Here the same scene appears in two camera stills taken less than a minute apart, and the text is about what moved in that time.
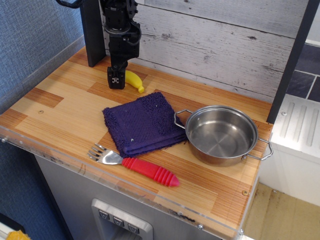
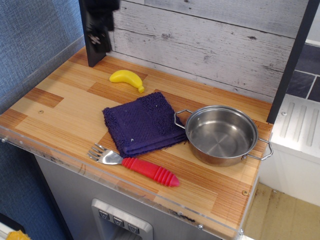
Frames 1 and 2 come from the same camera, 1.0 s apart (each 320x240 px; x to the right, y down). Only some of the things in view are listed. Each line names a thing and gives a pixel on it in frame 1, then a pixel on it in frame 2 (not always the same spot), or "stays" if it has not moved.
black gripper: x=124 y=45 to x=99 y=14
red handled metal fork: x=107 y=157 stays
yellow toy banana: x=133 y=80 stays
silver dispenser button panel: x=112 y=223 stays
